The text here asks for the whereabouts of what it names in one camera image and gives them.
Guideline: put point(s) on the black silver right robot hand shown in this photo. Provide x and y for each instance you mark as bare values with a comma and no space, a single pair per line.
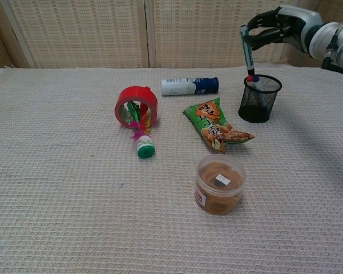
294,23

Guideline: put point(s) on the green white marker pen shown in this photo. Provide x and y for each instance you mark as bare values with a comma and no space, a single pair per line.
247,54

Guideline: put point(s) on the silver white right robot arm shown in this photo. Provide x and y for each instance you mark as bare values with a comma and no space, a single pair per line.
331,40

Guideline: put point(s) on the blue capped white marker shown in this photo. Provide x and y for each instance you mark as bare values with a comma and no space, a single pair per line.
256,79

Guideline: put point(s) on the red capped white marker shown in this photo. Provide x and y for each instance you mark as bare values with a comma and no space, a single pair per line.
249,78

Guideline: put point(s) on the black mesh pen holder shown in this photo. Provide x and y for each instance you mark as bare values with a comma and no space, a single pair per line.
256,112

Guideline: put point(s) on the green snack bag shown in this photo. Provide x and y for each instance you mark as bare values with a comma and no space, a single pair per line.
208,120

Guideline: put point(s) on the white bottle with blue cap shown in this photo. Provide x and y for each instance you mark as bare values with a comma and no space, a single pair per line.
177,87

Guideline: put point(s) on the red tape roll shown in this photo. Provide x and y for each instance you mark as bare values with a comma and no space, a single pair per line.
134,92

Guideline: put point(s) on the clear plastic jar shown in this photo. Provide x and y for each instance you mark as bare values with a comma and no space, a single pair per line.
217,197

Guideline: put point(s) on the colourful feather shuttlecock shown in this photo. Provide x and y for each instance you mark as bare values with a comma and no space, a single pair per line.
145,147

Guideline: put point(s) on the beige woven tablecloth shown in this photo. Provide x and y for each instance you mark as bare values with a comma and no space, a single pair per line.
60,185

